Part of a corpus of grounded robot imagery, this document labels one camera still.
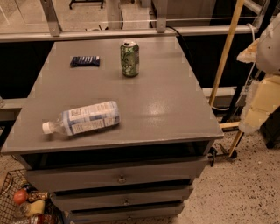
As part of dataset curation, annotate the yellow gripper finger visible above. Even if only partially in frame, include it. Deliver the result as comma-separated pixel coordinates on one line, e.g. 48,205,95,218
237,39,259,63
239,74,280,134

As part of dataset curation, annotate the blue label plastic water bottle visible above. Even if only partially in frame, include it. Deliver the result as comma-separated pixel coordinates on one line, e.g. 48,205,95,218
42,101,120,137

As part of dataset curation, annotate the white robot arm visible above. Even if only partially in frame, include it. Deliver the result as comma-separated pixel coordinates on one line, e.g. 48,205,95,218
237,14,280,133

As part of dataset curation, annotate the green soda can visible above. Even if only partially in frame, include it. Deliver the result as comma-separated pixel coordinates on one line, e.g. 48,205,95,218
120,40,139,78

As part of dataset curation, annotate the grey drawer cabinet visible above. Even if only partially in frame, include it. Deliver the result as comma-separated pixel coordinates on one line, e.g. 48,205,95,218
2,37,222,224

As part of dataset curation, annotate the dark blue snack packet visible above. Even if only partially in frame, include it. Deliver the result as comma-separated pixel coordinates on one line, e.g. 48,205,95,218
70,56,100,67

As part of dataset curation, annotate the grey metal railing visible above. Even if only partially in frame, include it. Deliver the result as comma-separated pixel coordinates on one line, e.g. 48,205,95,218
0,0,263,43

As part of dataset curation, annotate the red round fruit toy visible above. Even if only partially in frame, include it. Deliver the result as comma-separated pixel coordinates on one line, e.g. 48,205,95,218
13,189,28,205

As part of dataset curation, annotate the yellow wooden easel frame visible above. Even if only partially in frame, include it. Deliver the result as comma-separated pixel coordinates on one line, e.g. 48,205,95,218
208,0,249,159

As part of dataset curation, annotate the black wire basket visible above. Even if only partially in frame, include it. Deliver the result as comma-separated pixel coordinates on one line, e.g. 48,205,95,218
0,169,64,224

